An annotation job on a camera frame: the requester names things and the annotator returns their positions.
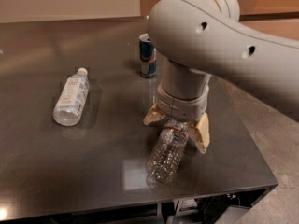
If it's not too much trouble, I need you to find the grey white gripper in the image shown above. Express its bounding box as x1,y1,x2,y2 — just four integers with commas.
143,85,210,154

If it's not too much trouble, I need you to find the clear crinkled water bottle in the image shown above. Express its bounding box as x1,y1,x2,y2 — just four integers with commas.
146,119,189,185

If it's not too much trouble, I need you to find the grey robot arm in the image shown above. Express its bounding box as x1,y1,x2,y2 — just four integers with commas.
144,0,299,151

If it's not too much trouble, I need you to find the white labelled water bottle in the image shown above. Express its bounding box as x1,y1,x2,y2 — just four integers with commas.
53,68,90,127

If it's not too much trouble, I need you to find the blue silver energy drink can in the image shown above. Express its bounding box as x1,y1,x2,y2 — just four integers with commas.
139,34,156,78

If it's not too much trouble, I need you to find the dark equipment under table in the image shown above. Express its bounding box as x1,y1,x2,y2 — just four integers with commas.
162,192,253,224

